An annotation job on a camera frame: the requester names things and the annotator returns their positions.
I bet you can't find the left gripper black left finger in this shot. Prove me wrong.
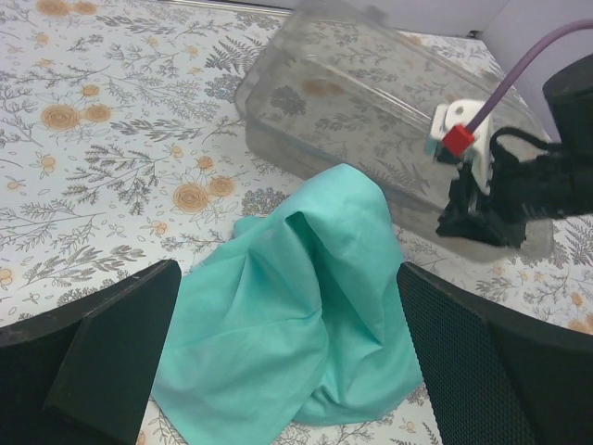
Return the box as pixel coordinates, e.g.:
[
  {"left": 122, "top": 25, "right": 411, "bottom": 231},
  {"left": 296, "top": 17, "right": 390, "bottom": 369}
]
[{"left": 1, "top": 260, "right": 182, "bottom": 444}]

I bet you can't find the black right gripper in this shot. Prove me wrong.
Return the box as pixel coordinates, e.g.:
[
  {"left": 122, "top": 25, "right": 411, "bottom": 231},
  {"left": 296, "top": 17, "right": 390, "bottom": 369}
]
[{"left": 435, "top": 127, "right": 592, "bottom": 248}]

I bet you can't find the teal t shirt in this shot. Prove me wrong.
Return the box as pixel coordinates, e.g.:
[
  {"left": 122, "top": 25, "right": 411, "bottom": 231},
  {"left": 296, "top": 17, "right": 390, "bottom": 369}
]
[{"left": 153, "top": 164, "right": 422, "bottom": 440}]

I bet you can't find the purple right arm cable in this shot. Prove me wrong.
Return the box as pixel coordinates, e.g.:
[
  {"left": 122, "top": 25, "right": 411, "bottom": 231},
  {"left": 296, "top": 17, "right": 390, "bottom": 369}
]
[{"left": 467, "top": 19, "right": 593, "bottom": 135}]

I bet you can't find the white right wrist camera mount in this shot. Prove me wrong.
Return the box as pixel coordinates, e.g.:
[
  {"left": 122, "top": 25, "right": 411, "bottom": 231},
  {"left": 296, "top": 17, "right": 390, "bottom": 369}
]
[{"left": 429, "top": 99, "right": 493, "bottom": 195}]

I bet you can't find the clear plastic bin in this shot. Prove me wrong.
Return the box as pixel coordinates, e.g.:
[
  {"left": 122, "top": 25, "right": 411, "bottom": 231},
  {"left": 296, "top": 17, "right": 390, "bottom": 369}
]
[{"left": 233, "top": 8, "right": 555, "bottom": 261}]

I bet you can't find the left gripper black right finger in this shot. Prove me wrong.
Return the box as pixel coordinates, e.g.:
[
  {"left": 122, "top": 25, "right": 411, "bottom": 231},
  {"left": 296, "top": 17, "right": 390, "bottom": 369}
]
[{"left": 397, "top": 262, "right": 592, "bottom": 444}]

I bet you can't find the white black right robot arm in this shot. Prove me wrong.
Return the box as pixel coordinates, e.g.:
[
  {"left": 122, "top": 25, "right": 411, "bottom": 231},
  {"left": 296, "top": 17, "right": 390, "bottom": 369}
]
[{"left": 436, "top": 57, "right": 592, "bottom": 248}]

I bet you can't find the floral patterned table mat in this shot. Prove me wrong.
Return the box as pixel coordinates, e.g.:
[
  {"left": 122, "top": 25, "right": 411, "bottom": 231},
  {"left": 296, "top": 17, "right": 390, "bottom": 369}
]
[{"left": 1, "top": 1, "right": 592, "bottom": 444}]

